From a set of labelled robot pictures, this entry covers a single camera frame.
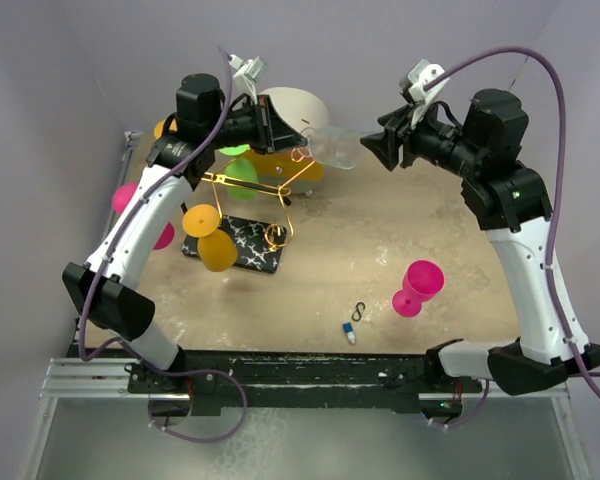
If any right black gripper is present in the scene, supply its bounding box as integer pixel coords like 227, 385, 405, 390
361, 95, 486, 179

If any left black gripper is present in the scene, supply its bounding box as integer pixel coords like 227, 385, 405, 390
205, 94, 307, 155

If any green wine glass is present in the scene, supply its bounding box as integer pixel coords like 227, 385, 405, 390
219, 145, 258, 201

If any clear wine glass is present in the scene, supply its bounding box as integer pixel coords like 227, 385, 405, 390
305, 126, 364, 170

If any orange wine glass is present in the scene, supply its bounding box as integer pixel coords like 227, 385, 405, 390
153, 119, 177, 140
182, 204, 238, 272

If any pink wine glass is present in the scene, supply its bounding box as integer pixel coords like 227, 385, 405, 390
392, 260, 445, 318
111, 183, 175, 250

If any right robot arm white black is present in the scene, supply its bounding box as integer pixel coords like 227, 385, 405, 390
360, 89, 600, 395

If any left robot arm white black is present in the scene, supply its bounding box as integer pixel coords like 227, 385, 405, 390
62, 74, 306, 392

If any pink wine glass front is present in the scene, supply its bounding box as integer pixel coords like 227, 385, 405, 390
392, 260, 445, 318

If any white round drawer cabinet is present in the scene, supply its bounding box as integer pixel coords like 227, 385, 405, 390
243, 87, 329, 195

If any black s-hook carabiner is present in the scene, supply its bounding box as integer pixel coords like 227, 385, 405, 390
351, 301, 366, 322

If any small blue white bottle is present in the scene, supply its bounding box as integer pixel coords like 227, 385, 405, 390
342, 322, 356, 345

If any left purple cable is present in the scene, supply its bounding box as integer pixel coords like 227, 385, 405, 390
77, 44, 231, 362

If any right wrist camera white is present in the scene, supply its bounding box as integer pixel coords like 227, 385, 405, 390
399, 59, 448, 129

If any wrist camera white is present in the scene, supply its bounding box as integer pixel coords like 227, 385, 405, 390
399, 59, 448, 129
228, 54, 268, 101

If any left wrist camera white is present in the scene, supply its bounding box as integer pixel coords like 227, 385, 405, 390
228, 54, 268, 101

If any purple cable loop under rail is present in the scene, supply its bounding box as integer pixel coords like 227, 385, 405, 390
147, 368, 251, 444

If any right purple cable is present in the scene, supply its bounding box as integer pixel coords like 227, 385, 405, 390
429, 46, 600, 416

